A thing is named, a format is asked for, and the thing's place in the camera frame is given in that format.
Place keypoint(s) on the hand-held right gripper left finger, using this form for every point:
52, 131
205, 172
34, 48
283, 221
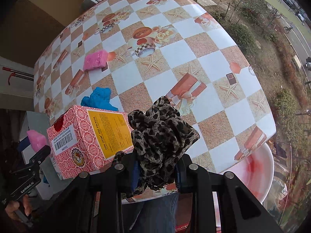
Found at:
134, 177

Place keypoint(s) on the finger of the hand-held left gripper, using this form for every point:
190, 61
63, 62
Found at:
23, 143
40, 155

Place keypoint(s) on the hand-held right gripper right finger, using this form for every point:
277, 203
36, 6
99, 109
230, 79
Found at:
181, 177

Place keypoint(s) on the pink foam sponge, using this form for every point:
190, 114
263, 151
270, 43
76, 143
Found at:
36, 139
94, 59

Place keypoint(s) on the grey storage box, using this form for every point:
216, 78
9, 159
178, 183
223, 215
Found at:
34, 121

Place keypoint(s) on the leopard print scarf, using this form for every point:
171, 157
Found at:
158, 136

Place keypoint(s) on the person's left hand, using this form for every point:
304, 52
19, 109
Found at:
13, 211

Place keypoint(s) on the person's blue jeans leg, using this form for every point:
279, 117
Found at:
155, 213

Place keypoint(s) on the red patterned cardboard box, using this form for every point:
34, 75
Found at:
80, 136

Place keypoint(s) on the white plastic chair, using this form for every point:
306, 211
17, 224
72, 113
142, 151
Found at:
252, 174

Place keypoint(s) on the red metal rod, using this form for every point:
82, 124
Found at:
14, 70

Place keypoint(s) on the blue crumpled cloth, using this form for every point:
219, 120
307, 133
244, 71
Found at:
97, 98

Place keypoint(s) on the checkered printed tablecloth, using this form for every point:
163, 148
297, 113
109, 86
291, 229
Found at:
194, 48

